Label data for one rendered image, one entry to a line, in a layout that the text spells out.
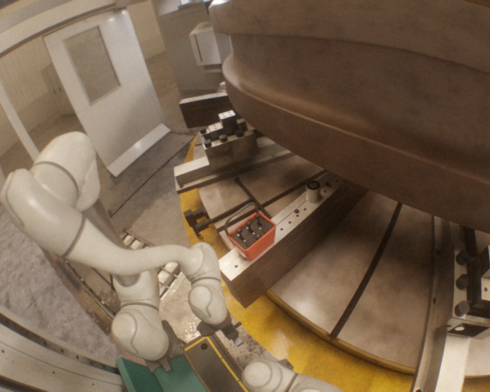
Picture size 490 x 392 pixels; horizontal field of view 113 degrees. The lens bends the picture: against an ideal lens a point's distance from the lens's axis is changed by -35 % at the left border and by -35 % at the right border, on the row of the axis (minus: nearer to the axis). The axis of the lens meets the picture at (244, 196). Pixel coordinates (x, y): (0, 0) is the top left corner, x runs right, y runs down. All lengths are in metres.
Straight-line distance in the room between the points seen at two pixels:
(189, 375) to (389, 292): 1.16
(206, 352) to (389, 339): 1.00
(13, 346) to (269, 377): 0.59
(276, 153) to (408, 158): 1.53
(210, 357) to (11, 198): 1.23
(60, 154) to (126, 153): 3.39
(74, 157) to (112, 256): 0.23
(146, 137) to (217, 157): 2.22
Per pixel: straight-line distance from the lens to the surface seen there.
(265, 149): 2.29
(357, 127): 1.15
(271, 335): 1.74
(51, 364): 0.74
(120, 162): 3.86
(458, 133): 1.14
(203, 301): 0.72
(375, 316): 1.50
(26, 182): 0.51
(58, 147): 0.60
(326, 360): 1.71
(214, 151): 2.05
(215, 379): 1.42
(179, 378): 1.06
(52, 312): 2.88
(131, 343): 0.90
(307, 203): 1.38
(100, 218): 0.70
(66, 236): 0.51
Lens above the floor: 1.68
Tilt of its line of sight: 43 degrees down
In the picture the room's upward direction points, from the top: 14 degrees counter-clockwise
